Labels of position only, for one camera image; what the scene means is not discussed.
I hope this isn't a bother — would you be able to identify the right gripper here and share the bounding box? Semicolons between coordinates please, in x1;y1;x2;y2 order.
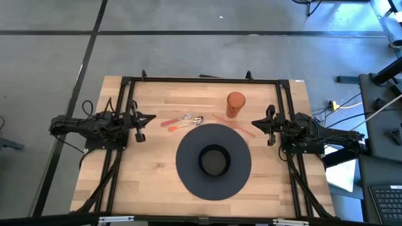
251;104;286;148

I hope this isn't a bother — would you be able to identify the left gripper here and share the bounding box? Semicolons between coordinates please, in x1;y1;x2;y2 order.
124;100;157;143

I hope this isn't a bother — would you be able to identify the fork with red handle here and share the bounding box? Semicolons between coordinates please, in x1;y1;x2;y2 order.
160;111;195;127

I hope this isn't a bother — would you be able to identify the red drinking straw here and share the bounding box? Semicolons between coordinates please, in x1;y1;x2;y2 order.
212;114;256;138

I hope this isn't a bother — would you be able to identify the orange faceted plastic cup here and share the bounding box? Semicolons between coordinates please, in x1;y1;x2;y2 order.
225;91;246;119

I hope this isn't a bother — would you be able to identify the spoon with orange handle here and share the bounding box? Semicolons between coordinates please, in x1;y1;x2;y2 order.
167;116;204;132

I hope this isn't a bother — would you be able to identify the black bowl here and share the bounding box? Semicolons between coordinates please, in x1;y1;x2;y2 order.
197;144;232;177

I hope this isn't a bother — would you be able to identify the round dark woven placemat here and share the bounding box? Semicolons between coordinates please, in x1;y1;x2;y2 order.
175;123;253;201

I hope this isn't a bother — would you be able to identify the black overhead beam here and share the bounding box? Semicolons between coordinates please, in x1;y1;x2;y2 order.
0;212;402;226

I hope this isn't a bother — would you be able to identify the gray operator desk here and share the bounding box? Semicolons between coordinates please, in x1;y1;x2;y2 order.
357;72;402;226

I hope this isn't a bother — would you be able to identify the gray chair base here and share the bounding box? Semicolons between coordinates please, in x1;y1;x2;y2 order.
0;136;25;151

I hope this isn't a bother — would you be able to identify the computer keyboard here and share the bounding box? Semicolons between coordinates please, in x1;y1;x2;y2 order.
369;184;402;225

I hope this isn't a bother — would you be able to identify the black table frame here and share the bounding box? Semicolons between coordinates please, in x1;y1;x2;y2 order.
70;69;340;220

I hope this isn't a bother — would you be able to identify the silver aluminium bracket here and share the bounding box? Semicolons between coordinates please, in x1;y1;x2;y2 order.
272;218;310;226
99;215;135;223

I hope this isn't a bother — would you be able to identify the white cable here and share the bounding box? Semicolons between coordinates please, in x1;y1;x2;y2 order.
350;93;402;131

